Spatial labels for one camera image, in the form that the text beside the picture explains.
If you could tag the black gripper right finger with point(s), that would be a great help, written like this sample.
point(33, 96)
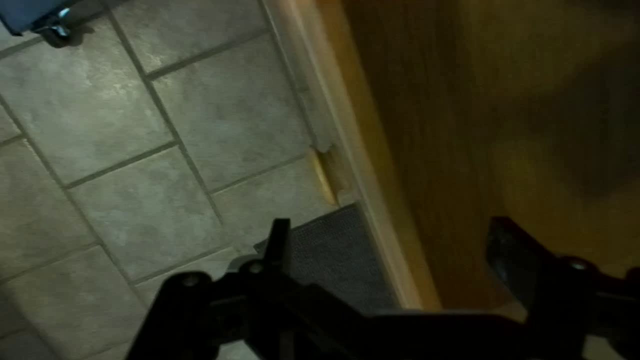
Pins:
point(552, 301)

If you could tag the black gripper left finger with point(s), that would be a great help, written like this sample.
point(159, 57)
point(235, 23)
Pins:
point(221, 312)

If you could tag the grey floor mat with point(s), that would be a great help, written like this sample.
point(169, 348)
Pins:
point(332, 260)

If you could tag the wooden dresser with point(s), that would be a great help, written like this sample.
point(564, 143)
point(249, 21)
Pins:
point(501, 133)

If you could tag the blue wheeled object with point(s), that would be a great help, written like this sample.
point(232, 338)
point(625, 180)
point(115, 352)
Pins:
point(26, 12)

